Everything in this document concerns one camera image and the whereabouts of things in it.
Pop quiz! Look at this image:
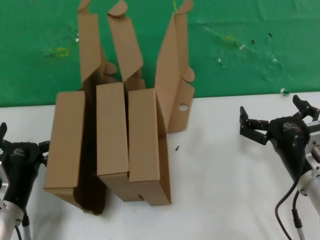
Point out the brown cardboard box dark inside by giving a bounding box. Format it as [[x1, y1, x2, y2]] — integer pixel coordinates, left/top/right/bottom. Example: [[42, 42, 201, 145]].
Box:
[[43, 0, 118, 216]]

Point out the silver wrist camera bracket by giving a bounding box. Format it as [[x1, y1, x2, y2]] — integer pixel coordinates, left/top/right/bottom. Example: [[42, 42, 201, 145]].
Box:
[[0, 161, 12, 203], [305, 119, 320, 173]]

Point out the grey left arm cable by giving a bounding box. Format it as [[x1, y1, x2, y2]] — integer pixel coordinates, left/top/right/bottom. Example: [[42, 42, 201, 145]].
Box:
[[22, 210, 33, 240]]

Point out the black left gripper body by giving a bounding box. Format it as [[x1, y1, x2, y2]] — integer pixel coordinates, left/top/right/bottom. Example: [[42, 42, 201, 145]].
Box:
[[0, 141, 43, 209]]

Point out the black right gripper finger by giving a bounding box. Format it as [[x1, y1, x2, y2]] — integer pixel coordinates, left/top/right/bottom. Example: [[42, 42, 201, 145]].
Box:
[[239, 106, 270, 146], [292, 94, 320, 121]]

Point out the black white-tipped right arm cable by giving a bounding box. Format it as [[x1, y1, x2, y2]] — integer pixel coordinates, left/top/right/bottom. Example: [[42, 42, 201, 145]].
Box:
[[291, 194, 306, 240]]

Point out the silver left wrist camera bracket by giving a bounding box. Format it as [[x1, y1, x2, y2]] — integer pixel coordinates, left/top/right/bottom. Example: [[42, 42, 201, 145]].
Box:
[[0, 161, 12, 203]]

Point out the green cloth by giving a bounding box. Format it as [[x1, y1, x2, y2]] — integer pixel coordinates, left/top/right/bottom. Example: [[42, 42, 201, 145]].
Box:
[[0, 0, 320, 109]]

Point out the yellow tape square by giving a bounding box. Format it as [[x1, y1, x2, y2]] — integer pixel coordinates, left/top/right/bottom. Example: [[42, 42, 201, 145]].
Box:
[[221, 35, 237, 48], [55, 47, 70, 58]]

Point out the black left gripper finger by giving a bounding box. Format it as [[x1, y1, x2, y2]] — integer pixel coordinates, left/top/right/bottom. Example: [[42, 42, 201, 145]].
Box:
[[38, 140, 51, 168], [0, 122, 8, 151]]

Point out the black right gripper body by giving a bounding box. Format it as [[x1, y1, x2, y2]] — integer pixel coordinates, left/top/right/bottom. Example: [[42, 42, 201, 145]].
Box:
[[266, 116, 313, 181]]

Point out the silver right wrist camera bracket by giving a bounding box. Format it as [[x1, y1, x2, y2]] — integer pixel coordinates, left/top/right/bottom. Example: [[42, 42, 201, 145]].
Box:
[[305, 119, 320, 173]]

